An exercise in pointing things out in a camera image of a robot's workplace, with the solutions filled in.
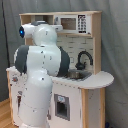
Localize white dishwasher door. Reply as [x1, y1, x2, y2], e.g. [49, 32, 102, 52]
[49, 84, 82, 128]

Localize grey toy sink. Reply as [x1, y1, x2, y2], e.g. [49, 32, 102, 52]
[66, 69, 92, 81]

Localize white toy microwave door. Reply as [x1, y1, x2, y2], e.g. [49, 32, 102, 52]
[54, 14, 91, 34]

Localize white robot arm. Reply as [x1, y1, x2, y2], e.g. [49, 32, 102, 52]
[14, 21, 70, 128]

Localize wooden toy kitchen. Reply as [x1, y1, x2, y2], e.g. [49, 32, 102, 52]
[7, 11, 114, 128]

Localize black toy faucet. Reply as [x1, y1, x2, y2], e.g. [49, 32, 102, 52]
[75, 51, 93, 70]

